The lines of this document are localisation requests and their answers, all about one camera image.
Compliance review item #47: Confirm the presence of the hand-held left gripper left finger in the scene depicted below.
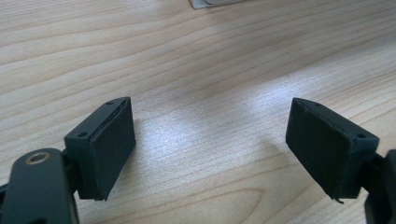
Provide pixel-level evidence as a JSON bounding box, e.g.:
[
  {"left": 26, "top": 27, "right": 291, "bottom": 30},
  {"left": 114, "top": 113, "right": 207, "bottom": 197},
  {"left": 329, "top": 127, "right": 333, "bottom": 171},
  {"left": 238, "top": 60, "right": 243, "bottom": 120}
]
[{"left": 64, "top": 96, "right": 137, "bottom": 202}]

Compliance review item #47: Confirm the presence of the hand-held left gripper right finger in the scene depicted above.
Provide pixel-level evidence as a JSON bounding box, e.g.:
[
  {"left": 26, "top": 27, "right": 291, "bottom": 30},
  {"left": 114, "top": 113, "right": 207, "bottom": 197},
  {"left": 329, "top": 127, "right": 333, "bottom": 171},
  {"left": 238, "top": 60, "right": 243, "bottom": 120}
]
[{"left": 285, "top": 97, "right": 380, "bottom": 204}]

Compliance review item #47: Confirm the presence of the white flat object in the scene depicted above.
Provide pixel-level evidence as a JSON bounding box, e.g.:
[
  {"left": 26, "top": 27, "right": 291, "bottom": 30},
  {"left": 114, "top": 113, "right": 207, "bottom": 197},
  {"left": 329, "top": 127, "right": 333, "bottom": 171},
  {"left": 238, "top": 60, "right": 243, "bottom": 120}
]
[{"left": 189, "top": 0, "right": 250, "bottom": 10}]

